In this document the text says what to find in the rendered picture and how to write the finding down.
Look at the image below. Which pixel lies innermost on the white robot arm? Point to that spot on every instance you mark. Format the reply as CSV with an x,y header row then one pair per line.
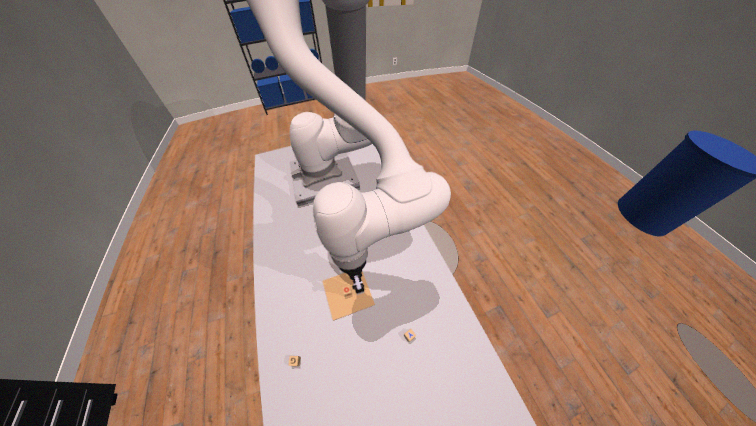
x,y
406,197

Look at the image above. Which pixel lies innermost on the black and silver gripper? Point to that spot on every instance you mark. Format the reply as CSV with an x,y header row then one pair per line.
x,y
357,273

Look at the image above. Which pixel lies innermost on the tan flat mat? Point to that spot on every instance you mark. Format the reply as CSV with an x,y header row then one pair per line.
x,y
341,305

